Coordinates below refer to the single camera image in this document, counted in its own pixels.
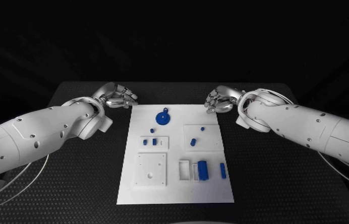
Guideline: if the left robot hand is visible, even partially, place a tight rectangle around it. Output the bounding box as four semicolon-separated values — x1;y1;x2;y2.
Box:
91;82;139;109

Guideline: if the white task board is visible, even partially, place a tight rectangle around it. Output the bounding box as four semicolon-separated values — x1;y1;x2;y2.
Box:
117;104;235;205

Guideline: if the large blue cylinder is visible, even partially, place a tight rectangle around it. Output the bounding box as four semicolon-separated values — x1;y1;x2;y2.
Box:
198;160;211;181

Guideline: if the blue gear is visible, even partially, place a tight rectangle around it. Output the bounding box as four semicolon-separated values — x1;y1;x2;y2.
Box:
154;107;172;126

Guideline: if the white cable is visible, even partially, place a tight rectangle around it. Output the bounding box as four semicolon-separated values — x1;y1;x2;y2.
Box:
316;150;349;181
0;161;33;192
0;153;51;206

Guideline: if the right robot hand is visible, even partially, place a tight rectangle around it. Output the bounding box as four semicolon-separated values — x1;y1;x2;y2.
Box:
203;85;247;115

